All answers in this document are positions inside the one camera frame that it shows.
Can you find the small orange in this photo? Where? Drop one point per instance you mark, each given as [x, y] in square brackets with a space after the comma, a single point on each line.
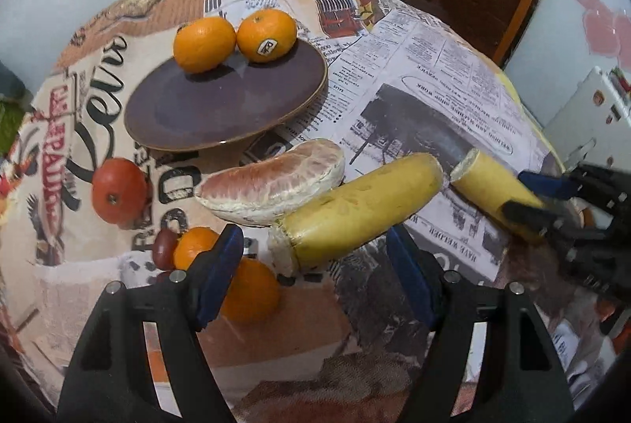
[192, 248]

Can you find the red tomato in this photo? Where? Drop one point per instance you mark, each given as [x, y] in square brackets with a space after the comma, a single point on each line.
[118, 191]

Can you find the long yellow banana piece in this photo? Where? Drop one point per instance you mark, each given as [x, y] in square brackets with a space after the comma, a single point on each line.
[360, 206]

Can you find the dark brown round plate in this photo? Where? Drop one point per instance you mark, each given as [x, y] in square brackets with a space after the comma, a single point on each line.
[217, 107]

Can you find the white appliance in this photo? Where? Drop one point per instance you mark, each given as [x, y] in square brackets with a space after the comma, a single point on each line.
[586, 117]

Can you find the short yellow banana piece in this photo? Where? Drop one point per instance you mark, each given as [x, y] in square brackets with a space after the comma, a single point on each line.
[488, 186]

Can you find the plain orange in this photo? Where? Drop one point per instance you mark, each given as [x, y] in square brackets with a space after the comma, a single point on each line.
[203, 45]

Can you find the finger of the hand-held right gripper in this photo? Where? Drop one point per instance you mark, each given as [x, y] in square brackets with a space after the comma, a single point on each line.
[544, 185]
[530, 216]

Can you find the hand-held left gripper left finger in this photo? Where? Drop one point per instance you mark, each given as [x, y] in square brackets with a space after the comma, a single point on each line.
[223, 272]

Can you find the pink heart sticker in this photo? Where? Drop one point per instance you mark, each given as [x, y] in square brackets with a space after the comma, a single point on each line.
[604, 28]

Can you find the large orange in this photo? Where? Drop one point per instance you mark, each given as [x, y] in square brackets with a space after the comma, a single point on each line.
[254, 292]

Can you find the orange with sticker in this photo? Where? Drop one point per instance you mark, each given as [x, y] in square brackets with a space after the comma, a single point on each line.
[268, 33]

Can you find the green basket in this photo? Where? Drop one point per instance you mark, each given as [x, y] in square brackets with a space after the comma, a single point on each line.
[9, 127]

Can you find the peeled pomelo segment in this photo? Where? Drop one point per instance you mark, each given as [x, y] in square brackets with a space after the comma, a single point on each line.
[271, 186]

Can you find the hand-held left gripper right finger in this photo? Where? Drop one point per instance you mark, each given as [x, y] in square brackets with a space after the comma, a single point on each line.
[408, 270]

